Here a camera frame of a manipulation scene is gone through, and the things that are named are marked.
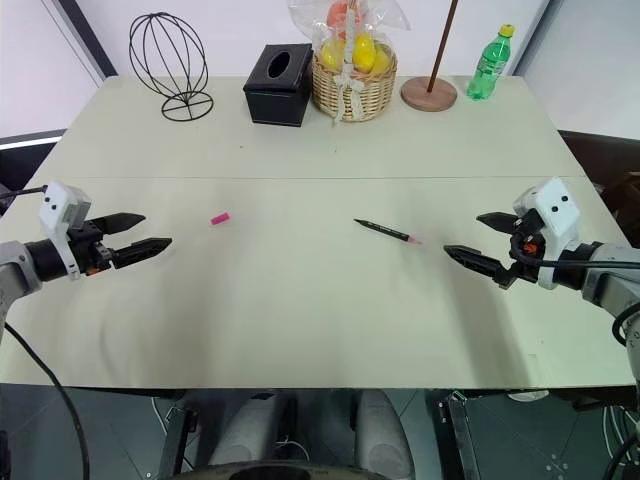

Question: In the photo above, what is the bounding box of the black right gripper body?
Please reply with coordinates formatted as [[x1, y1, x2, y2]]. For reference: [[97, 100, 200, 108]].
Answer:
[[507, 208, 547, 283]]

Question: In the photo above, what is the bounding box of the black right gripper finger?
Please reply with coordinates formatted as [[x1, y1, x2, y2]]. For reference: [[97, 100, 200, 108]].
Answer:
[[443, 244, 517, 290], [475, 211, 520, 233]]

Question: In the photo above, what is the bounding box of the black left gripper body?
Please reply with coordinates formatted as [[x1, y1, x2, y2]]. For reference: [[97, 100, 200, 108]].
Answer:
[[68, 218, 116, 277]]

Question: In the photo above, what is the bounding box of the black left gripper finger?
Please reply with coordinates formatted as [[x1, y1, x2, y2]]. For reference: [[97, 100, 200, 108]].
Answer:
[[110, 237, 174, 270], [97, 212, 147, 236]]

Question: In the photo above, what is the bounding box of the black pen with pink tip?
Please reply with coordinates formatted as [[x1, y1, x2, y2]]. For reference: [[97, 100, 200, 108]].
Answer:
[[352, 217, 424, 247]]

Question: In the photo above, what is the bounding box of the green plastic bottle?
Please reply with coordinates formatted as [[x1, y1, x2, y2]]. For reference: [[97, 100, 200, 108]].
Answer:
[[465, 23, 517, 102]]

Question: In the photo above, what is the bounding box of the dark brown chair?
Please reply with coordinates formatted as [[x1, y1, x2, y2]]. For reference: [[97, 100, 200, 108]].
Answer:
[[556, 129, 640, 242]]

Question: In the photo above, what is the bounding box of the dark furniture with white edge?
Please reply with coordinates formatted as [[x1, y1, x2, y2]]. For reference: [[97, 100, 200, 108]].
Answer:
[[0, 128, 68, 217]]

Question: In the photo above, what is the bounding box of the wooden pole stand round base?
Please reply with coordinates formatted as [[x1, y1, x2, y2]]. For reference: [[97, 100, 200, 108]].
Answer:
[[400, 0, 460, 111]]

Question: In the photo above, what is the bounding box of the woven wicker basket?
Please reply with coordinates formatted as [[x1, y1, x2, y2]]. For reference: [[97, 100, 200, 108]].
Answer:
[[311, 45, 399, 124]]

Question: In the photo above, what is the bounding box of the black metal table leg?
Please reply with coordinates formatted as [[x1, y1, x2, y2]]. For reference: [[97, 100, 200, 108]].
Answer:
[[160, 403, 197, 479], [437, 391, 482, 480]]

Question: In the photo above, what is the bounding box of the black leather tissue box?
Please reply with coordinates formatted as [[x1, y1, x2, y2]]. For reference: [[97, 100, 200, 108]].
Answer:
[[242, 42, 315, 128]]

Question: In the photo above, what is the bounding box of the grey rounded robot leg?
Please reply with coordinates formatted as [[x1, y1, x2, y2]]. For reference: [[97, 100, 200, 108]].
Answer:
[[355, 389, 415, 480], [208, 393, 282, 467]]

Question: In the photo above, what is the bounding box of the white lace ribbon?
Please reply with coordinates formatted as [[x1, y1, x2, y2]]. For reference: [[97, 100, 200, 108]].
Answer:
[[331, 0, 367, 125]]

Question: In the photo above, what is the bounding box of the clear plastic basket wrap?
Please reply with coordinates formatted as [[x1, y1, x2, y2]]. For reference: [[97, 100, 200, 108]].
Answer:
[[287, 0, 412, 54]]

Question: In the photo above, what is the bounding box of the orange fruit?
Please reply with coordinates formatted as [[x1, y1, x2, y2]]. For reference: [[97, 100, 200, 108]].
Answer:
[[326, 0, 362, 37]]

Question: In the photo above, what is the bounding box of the dark rounded robot torso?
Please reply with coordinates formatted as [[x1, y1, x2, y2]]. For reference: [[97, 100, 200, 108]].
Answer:
[[172, 464, 394, 480]]

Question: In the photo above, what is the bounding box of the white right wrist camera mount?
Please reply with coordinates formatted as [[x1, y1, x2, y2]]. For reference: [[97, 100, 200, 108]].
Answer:
[[513, 176, 582, 292]]

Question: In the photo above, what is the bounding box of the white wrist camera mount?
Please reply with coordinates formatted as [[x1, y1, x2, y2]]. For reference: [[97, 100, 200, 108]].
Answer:
[[513, 176, 582, 292], [39, 181, 94, 282]]

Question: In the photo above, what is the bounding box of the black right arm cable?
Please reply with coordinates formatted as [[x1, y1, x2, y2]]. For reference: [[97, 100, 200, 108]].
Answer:
[[508, 232, 640, 269]]

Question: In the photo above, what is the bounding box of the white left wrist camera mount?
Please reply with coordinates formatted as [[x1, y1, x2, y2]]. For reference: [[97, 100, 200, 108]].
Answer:
[[39, 181, 94, 282]]

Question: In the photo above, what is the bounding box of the black wire egg-shaped stand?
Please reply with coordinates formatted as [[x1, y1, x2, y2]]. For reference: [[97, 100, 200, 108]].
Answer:
[[128, 12, 216, 123]]

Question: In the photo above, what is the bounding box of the floor cable bundle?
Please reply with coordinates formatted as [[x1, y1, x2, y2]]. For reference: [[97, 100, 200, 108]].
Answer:
[[598, 403, 640, 480]]

